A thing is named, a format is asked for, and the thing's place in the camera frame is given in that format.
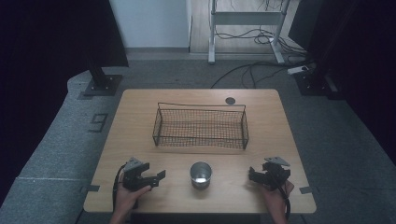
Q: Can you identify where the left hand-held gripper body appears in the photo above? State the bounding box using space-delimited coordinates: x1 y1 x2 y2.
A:
121 157 156 192

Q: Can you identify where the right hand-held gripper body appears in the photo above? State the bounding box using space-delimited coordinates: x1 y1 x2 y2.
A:
261 156 292 191

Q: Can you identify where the person's left hand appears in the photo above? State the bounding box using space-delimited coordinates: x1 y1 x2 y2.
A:
112 180 152 217

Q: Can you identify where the person's right hand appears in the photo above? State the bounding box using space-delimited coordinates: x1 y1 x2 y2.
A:
261 179 295 217

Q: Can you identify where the shiny metal cup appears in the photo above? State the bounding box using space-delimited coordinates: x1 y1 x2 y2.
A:
189 161 214 190

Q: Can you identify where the dark floor tape mark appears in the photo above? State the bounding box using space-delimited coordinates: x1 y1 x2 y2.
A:
88 113 109 133

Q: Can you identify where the white power strip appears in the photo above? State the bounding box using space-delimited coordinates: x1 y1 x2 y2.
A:
286 64 310 76

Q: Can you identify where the dark curtain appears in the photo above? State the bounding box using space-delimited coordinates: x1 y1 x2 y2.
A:
0 0 130 206
287 0 396 166

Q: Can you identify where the left hand-held gripper black cable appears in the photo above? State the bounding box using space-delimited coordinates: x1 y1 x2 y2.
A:
111 163 129 210

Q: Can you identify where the hand-held gripper black cable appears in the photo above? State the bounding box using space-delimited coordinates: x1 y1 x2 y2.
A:
111 163 129 210
278 182 291 220

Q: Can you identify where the right hand-held gripper black cable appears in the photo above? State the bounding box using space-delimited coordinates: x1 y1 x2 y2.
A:
278 182 291 220

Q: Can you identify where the black wire mesh basket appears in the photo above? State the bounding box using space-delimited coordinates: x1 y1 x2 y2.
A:
151 102 250 150

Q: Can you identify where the black stand with base plate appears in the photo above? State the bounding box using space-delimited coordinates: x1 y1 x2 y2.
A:
292 60 340 98
83 57 123 97

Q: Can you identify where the tangle of black floor cables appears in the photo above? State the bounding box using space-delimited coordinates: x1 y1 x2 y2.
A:
210 0 316 90

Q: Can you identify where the white metal desk frame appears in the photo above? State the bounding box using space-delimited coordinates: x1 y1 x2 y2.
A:
207 0 292 65

